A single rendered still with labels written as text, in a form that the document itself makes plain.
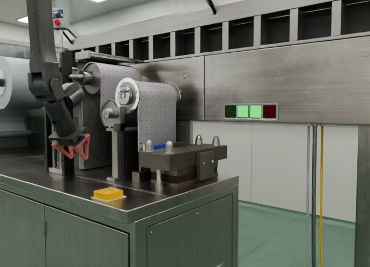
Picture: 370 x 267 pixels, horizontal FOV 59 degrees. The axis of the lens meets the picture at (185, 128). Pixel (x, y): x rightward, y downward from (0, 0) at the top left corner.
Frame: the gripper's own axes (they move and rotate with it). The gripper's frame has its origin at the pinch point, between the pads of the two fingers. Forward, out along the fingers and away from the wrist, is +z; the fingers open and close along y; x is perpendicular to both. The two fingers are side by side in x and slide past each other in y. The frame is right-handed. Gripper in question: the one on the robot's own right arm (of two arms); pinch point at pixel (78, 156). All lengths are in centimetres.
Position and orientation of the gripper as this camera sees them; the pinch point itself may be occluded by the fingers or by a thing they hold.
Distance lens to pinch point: 108.7
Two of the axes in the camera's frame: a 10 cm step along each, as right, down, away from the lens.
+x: -3.7, 5.4, -7.6
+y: -9.1, -0.3, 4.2
